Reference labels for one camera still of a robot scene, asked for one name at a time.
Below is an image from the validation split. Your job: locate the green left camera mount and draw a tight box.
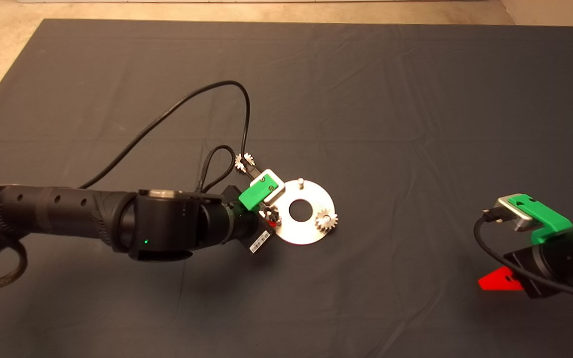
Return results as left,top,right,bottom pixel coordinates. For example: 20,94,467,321
238,178,273,212

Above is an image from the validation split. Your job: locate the dark grey table cloth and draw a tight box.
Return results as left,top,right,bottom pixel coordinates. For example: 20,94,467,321
0,18,573,358

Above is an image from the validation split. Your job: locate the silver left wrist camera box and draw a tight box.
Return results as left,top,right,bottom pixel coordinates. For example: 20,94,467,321
258,169,286,203

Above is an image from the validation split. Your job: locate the green right camera mount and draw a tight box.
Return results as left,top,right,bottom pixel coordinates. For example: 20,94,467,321
508,195,573,244

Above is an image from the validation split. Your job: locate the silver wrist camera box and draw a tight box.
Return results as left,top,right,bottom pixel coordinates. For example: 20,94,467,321
258,169,286,203
495,194,536,233

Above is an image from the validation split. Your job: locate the round metal carrier plate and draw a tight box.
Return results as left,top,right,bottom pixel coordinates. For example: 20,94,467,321
267,178,335,246

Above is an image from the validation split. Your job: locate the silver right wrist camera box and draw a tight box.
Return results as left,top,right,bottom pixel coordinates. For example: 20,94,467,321
495,194,536,233

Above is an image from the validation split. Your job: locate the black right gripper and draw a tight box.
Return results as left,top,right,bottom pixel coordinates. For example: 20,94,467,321
478,226,573,299

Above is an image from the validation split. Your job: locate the smooth black camera cable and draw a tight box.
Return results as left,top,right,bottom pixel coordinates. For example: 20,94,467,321
474,209,573,302
79,81,262,189

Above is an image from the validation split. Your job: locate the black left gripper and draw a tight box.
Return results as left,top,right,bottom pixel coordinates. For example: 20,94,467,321
232,205,277,254

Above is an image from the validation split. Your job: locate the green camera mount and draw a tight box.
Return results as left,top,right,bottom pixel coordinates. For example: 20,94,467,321
238,178,273,212
508,195,573,244

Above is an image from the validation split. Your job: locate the thin braided black cable loop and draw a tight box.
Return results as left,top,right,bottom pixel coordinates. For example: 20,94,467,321
196,144,237,193

